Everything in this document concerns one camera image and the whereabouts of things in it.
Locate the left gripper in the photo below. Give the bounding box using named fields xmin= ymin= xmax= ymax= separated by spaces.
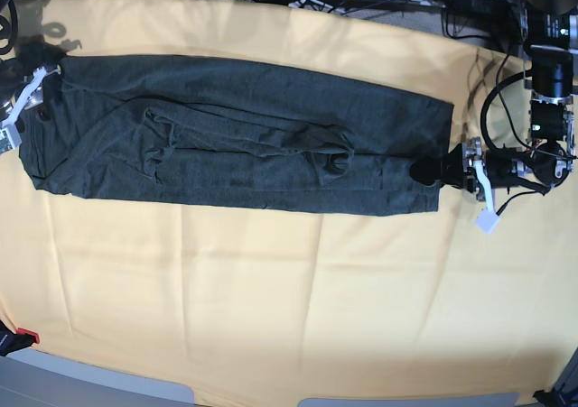
xmin=409 ymin=138 xmax=549 ymax=234

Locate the red and black clamp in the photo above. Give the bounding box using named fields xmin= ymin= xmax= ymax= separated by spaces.
xmin=0 ymin=321 xmax=40 ymax=356

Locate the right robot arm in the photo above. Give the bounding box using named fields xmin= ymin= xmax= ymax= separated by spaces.
xmin=1 ymin=0 xmax=61 ymax=153

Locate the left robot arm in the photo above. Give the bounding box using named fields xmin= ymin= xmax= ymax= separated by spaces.
xmin=410 ymin=0 xmax=577 ymax=234

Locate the black clamp right corner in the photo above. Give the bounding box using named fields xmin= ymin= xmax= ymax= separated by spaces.
xmin=534 ymin=388 xmax=575 ymax=407

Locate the dark grey long-sleeve shirt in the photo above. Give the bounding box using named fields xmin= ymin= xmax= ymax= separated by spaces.
xmin=19 ymin=55 xmax=453 ymax=217

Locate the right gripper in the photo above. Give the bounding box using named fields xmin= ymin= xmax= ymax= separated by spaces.
xmin=1 ymin=42 xmax=65 ymax=153

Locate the black power adapter box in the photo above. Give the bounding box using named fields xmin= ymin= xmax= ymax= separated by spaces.
xmin=445 ymin=0 xmax=509 ymax=22

